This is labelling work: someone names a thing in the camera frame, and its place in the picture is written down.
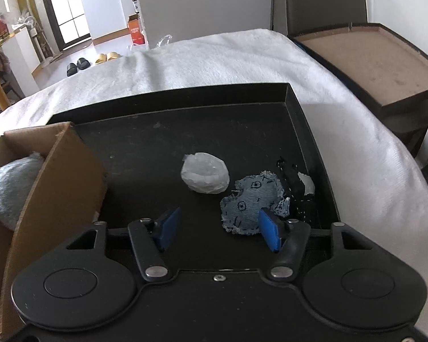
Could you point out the white plastic ball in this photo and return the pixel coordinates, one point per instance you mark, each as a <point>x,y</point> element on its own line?
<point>205,173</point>

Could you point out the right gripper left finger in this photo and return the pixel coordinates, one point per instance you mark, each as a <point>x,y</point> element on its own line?
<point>149,239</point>

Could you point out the brown cardboard box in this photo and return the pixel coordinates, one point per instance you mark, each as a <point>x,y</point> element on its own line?
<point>66,196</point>

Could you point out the fluffy light blue plush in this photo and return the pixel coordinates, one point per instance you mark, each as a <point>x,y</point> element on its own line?
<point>16,182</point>

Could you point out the black spray bottle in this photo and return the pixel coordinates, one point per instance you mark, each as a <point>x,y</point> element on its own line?
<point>136,6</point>

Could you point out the black shallow tray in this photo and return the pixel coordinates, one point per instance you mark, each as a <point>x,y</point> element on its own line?
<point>142,141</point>

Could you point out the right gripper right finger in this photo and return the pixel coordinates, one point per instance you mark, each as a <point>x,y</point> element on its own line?
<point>288,239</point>

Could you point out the clear plastic bag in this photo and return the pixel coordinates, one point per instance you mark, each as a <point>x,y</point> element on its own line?
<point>164,41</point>

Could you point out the blue denim fabric scrap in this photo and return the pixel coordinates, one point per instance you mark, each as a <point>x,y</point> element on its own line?
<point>240,210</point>

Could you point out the brown framed board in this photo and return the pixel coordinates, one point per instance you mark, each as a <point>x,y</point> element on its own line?
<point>385,71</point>

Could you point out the white kitchen cabinet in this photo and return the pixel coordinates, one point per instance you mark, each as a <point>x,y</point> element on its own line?
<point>107,17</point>

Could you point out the left black slipper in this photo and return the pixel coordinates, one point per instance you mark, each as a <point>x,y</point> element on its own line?
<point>72,69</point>

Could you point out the right black slipper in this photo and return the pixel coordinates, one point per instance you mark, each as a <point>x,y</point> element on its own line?
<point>83,63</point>

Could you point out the black stitched fabric piece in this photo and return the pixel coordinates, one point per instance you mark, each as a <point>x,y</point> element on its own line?
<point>298,191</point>

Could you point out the black slipper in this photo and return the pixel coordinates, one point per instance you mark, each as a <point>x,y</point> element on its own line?
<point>83,63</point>
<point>72,69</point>

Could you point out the white bed blanket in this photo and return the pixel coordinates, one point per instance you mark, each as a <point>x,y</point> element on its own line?
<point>379,188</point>

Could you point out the orange cardboard carton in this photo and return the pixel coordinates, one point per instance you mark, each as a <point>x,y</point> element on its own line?
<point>133,26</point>

